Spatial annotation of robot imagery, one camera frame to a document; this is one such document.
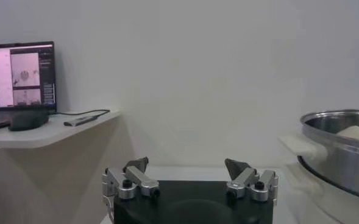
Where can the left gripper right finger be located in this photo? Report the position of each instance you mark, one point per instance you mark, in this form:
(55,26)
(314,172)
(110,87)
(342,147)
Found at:
(243,179)

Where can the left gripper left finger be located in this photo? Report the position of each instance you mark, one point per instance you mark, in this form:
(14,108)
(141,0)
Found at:
(136,178)

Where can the white steamed baozi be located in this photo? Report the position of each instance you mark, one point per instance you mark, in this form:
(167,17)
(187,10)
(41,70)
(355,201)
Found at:
(357,134)

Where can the stainless steel steamer basket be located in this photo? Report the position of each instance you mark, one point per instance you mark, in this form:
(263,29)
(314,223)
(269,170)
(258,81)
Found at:
(334,164)

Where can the grey usb hub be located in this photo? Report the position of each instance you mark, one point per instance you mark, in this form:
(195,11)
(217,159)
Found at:
(80,120)

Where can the white electric cooker pot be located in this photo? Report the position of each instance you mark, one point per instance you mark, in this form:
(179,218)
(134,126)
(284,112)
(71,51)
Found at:
(319,208)

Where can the white side table with mouse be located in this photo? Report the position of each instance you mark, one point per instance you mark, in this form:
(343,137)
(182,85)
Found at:
(45,135)

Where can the black computer mouse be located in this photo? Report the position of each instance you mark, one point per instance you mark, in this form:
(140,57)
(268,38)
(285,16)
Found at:
(28,121)

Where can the black laptop beside mouse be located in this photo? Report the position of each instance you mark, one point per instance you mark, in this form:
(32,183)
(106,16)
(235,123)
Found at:
(23,73)

